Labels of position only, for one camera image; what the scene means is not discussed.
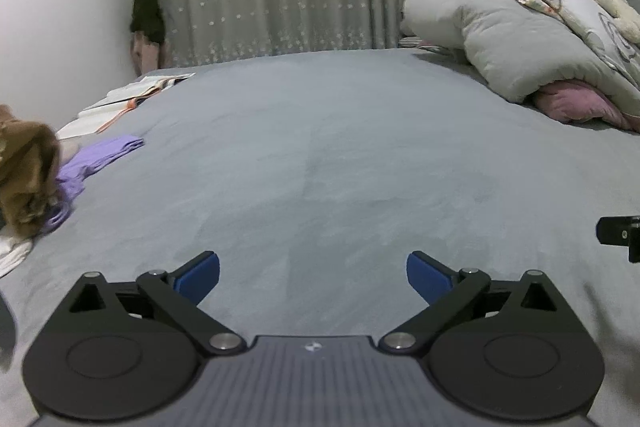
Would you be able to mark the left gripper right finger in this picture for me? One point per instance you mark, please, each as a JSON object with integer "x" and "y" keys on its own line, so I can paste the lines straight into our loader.
{"x": 501, "y": 350}

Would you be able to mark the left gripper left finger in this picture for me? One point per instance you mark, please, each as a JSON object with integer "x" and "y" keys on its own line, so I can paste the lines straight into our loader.
{"x": 113, "y": 351}

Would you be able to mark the pink pillow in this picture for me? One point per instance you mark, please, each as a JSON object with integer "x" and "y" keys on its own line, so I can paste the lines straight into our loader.
{"x": 575, "y": 102}

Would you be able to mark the white garment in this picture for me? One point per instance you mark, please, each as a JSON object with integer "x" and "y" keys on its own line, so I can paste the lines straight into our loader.
{"x": 13, "y": 251}

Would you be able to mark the purple garment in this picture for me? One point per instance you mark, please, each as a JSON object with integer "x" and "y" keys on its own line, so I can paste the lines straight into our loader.
{"x": 88, "y": 161}

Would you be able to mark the white plush toy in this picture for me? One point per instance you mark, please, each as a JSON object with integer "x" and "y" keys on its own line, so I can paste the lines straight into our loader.
{"x": 625, "y": 18}

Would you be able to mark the brown fluffy garment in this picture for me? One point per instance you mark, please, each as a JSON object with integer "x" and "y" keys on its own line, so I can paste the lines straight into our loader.
{"x": 30, "y": 159}

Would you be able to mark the grey folded duvet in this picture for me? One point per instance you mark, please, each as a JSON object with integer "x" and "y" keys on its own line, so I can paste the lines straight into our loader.
{"x": 517, "y": 50}

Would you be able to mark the printed grey pillow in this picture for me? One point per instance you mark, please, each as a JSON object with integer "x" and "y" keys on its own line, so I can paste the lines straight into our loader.
{"x": 599, "y": 31}

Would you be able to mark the open book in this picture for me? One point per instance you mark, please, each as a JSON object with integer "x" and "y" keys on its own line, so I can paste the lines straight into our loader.
{"x": 97, "y": 117}

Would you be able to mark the grey bed sheet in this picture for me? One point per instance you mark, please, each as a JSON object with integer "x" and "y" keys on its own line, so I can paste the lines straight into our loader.
{"x": 313, "y": 176}

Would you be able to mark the pink hanging garment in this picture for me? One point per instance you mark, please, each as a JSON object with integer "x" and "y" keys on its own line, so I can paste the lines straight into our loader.
{"x": 146, "y": 56}

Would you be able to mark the dark hanging garment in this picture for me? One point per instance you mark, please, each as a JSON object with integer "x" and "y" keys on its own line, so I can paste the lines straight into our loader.
{"x": 147, "y": 18}

